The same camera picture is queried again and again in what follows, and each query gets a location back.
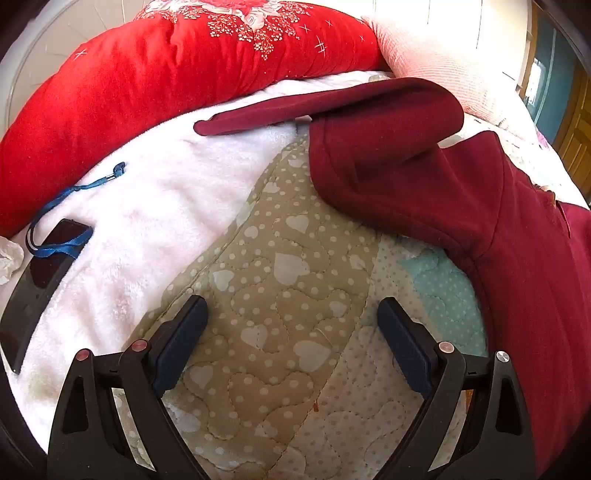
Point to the pink pillow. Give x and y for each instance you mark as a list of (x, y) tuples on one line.
[(443, 64)]

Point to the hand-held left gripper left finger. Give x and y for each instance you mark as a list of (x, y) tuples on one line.
[(178, 344)]

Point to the maroon fleece garment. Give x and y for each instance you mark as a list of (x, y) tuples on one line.
[(392, 161)]

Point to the wooden door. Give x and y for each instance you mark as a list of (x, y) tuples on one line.
[(565, 101)]

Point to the white fleece blanket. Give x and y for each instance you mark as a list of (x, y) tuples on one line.
[(152, 217)]

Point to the white crumpled tissue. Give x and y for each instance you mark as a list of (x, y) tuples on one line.
[(9, 261)]

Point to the black smartphone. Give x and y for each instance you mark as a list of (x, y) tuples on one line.
[(39, 286)]

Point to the heart print patchwork quilt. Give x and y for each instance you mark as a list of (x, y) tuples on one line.
[(286, 286)]

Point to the red floral quilt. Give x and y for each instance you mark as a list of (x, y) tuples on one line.
[(161, 69)]

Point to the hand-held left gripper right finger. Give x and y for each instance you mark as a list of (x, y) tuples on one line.
[(406, 344)]

